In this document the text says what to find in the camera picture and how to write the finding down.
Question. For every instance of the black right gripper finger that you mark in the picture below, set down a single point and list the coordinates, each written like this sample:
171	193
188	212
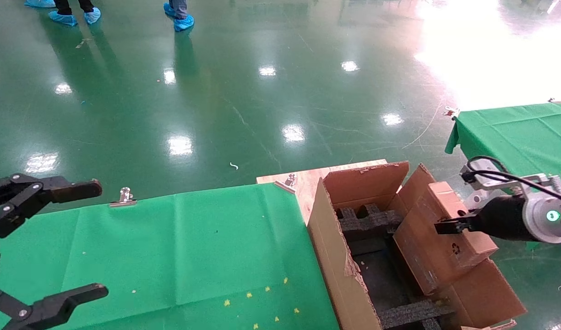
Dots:
452	226

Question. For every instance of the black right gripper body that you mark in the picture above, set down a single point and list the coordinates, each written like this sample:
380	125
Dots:
500	217

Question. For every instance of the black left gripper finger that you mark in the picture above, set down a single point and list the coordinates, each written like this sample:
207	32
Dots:
56	190
56	305

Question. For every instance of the small brown cardboard box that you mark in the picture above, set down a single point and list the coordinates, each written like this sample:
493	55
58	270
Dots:
436	261

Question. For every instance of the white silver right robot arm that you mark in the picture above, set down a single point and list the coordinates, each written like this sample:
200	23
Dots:
559	229

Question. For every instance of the large open cardboard carton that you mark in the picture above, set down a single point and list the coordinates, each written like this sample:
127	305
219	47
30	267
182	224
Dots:
335	275

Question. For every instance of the white table leg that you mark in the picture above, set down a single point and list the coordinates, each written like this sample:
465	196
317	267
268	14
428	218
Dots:
479	198

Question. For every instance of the dark foam bottom pad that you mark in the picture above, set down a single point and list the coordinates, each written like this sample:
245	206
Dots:
376	275

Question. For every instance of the large green table cloth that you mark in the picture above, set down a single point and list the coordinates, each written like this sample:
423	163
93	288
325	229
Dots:
170	238

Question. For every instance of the person legs in black trousers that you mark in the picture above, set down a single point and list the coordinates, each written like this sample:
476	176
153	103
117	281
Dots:
62	5

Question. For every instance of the person leg in blue jeans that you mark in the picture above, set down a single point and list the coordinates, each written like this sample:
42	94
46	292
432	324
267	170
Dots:
178	7

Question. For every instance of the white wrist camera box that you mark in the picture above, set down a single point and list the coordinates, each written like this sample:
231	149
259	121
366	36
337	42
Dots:
472	178

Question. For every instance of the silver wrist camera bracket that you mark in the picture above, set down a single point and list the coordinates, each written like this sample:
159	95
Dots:
543	178

